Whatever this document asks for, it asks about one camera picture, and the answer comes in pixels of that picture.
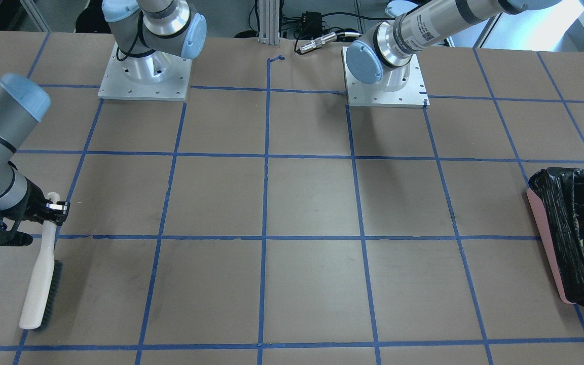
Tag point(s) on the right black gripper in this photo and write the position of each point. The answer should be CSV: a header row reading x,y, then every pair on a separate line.
x,y
32,201

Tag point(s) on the beige hand brush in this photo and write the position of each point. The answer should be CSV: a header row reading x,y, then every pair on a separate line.
x,y
44,281

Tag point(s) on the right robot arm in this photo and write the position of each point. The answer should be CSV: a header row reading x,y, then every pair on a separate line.
x,y
144,30

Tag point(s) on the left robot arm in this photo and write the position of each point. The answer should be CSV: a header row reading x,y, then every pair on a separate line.
x,y
381,57

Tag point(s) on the pink bin with black bag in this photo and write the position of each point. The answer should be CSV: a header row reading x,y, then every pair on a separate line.
x,y
556,197

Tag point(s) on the black power adapter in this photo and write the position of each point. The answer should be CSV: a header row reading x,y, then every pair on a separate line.
x,y
311,25

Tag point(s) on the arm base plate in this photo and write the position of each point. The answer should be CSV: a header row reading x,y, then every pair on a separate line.
x,y
156,77
403,87

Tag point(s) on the aluminium frame post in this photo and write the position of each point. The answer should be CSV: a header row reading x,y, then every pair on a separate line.
x,y
269,22

